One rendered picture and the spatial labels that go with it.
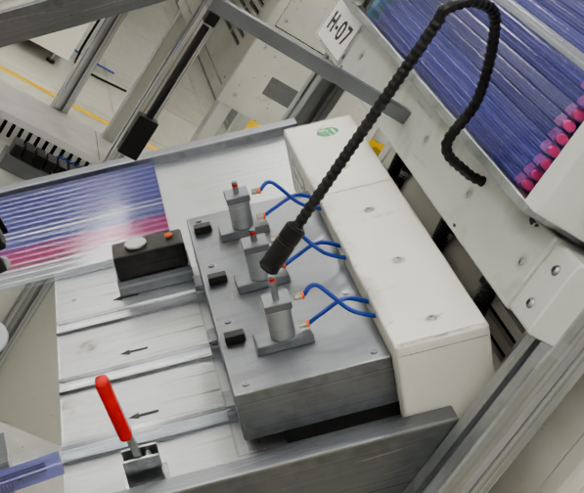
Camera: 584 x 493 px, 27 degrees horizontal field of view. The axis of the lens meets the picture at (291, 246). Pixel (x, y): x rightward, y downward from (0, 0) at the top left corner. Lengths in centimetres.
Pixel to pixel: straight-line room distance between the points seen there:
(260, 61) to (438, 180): 127
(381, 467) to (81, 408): 29
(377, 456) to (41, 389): 171
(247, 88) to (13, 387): 81
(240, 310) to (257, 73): 132
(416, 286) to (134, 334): 32
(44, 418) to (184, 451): 166
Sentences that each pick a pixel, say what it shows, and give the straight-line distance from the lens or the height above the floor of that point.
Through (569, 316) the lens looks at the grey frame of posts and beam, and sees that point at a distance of 96.
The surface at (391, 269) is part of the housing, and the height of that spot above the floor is 125.
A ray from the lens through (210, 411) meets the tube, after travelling 108.
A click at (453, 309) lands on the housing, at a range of 103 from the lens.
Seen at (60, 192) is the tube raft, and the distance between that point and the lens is 156.
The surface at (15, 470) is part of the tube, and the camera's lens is 88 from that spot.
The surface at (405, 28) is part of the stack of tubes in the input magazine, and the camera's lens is 132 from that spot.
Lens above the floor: 153
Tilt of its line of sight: 16 degrees down
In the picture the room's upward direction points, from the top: 35 degrees clockwise
